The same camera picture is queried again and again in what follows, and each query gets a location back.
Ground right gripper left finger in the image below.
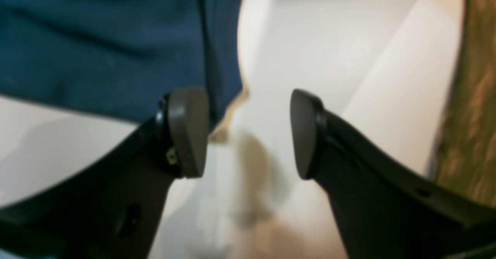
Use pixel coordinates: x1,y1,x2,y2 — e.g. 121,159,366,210
1,87,209,259

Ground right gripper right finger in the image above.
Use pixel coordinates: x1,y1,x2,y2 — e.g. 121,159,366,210
290,89,496,259

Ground dark blue T-shirt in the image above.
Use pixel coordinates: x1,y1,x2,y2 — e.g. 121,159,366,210
0,0,243,130

